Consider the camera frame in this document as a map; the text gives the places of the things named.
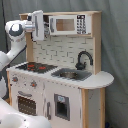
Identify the wooden toy kitchen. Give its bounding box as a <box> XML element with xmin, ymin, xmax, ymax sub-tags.
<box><xmin>7</xmin><ymin>11</ymin><xmax>114</xmax><ymax>128</ymax></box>

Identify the black toy stovetop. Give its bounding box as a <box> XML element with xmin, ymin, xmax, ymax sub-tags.
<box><xmin>18</xmin><ymin>62</ymin><xmax>55</xmax><ymax>74</ymax></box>

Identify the grey fabric backdrop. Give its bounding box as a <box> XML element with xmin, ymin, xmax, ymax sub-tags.
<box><xmin>0</xmin><ymin>0</ymin><xmax>128</xmax><ymax>128</ymax></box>

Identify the white cabinet door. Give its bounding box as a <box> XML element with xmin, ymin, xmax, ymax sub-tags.
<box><xmin>45</xmin><ymin>82</ymin><xmax>82</xmax><ymax>128</ymax></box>

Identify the grey toy sink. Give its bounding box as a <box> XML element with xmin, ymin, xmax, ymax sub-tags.
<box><xmin>52</xmin><ymin>68</ymin><xmax>92</xmax><ymax>81</ymax></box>

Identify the white oven door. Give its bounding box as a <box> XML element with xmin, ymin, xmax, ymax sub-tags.
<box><xmin>11</xmin><ymin>87</ymin><xmax>43</xmax><ymax>116</ymax></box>

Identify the black toy faucet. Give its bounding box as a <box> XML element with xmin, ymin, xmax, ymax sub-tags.
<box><xmin>75</xmin><ymin>51</ymin><xmax>93</xmax><ymax>70</ymax></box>

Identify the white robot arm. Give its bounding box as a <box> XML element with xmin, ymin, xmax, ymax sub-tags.
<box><xmin>0</xmin><ymin>10</ymin><xmax>51</xmax><ymax>128</ymax></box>

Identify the white toy microwave door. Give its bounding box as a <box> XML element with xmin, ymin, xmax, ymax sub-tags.
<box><xmin>48</xmin><ymin>13</ymin><xmax>93</xmax><ymax>36</ymax></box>

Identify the red stove knob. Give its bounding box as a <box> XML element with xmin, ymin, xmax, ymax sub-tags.
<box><xmin>30</xmin><ymin>81</ymin><xmax>37</xmax><ymax>88</ymax></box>
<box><xmin>12</xmin><ymin>77</ymin><xmax>18</xmax><ymax>82</ymax></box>

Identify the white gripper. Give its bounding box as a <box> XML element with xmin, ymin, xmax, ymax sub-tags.
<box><xmin>25</xmin><ymin>10</ymin><xmax>44</xmax><ymax>41</ymax></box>

